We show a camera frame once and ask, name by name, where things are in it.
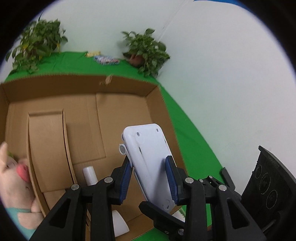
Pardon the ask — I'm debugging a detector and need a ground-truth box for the small green potted plant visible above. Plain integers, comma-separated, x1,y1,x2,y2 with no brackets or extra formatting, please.
122,28,171,78

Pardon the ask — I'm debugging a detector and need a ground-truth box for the large cardboard box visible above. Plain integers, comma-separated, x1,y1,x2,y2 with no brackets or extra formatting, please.
0,74,189,241

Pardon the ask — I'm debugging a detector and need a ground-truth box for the bushy green potted plant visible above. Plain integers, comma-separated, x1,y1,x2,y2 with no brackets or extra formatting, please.
6,14,68,75

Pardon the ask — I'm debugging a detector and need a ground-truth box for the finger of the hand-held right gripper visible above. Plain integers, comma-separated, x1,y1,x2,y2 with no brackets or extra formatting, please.
139,201,185,241
220,167,241,197

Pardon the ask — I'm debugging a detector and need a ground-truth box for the green tablecloth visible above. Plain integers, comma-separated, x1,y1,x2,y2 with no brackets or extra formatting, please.
5,51,223,241

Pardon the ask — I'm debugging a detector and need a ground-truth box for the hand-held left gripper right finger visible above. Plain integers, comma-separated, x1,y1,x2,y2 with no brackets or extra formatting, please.
165,156,266,241

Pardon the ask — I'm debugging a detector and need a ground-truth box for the small narrow cardboard box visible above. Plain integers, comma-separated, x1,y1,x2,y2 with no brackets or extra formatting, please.
28,111,79,212

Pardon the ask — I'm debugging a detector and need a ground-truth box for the white plastic device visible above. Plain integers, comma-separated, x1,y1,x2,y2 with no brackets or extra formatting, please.
120,123,177,211

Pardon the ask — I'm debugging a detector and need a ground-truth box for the blue colourful snack packet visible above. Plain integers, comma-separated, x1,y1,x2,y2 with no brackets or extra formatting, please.
94,55,120,65

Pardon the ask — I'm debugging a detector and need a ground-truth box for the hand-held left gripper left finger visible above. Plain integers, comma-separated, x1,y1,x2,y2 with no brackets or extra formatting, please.
29,159,134,241

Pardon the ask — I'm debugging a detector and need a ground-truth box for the pink pig plush toy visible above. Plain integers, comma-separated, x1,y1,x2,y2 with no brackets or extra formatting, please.
0,142,44,240

